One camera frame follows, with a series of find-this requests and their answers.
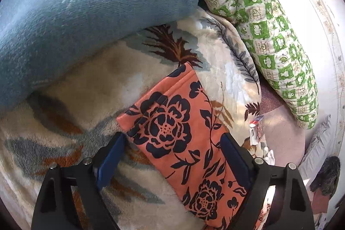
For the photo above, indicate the green checkered pillow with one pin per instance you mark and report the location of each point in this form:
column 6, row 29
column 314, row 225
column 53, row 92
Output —
column 266, row 31

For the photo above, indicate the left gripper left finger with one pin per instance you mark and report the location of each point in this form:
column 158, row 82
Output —
column 55, row 208

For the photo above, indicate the pink quilted pillow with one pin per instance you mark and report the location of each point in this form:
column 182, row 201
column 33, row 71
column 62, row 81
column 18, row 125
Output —
column 283, row 135

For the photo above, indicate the orange black floral blouse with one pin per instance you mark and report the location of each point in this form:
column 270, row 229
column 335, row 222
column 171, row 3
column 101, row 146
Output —
column 178, row 128

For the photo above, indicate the cream leaf print blanket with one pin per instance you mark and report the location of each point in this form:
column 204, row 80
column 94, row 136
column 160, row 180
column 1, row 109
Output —
column 74, row 117

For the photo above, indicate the red pink quilted cover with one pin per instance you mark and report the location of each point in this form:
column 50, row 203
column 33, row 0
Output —
column 319, row 203

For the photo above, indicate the grey pillow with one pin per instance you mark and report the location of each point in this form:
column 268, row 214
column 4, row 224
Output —
column 324, row 143

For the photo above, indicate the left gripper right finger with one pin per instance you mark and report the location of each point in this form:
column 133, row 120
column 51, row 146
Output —
column 290, row 209

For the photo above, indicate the white teal small socks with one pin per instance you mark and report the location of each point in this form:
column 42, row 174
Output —
column 268, row 156

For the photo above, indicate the black fuzzy garment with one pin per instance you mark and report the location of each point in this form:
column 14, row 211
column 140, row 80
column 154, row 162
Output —
column 328, row 177

